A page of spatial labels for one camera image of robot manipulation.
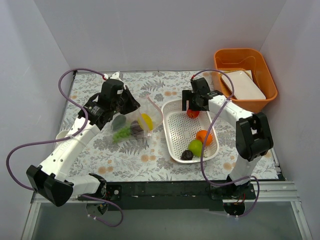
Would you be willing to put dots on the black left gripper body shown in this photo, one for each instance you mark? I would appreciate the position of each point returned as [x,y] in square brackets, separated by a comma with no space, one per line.
[129,101]

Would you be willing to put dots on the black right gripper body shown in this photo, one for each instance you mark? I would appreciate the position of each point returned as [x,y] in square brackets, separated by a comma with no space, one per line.
[188,97]

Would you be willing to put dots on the red tomato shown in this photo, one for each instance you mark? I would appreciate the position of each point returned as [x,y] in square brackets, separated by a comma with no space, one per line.
[193,114]

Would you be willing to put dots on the dark green avocado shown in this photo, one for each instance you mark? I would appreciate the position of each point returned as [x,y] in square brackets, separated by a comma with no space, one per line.
[118,122]

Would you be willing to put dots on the green grape bunch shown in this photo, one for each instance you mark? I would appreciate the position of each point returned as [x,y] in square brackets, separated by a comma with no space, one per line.
[122,134]

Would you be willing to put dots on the clear zip top bag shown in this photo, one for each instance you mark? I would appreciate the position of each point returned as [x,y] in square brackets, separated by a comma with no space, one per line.
[146,106]

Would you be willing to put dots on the dark red apple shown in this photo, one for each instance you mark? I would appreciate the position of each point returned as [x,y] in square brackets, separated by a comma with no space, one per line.
[136,130]

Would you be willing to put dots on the yellow banana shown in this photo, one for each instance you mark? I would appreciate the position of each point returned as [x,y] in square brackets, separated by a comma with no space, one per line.
[145,122]

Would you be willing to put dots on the orange fruit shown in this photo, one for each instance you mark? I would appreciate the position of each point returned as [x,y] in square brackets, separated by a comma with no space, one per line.
[201,135]

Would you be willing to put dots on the green pear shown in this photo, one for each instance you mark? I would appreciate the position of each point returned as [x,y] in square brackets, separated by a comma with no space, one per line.
[196,147]

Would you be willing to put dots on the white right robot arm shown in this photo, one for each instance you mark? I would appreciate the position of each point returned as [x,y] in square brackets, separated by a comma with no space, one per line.
[253,138]

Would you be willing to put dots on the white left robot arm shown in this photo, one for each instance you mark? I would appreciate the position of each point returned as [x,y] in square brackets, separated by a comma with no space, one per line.
[50,179]

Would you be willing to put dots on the white perforated plastic basket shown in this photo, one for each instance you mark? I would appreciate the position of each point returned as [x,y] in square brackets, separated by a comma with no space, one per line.
[184,135]

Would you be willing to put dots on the floral patterned table mat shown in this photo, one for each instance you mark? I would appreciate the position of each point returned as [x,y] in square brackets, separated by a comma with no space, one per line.
[148,159]

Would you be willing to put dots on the orange plastic tub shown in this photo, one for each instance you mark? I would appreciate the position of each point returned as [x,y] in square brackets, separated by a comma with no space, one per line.
[247,59]

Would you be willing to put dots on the white rectangular plate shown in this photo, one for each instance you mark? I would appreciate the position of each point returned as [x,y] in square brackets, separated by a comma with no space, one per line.
[243,84]

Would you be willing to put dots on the dark purple plum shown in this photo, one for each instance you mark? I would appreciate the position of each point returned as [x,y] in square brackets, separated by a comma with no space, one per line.
[187,155]

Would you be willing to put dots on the white paper cup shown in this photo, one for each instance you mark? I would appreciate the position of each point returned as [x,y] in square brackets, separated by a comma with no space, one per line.
[61,134]

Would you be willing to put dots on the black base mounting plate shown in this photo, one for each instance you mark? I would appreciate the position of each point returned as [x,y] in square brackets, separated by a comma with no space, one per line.
[178,203]

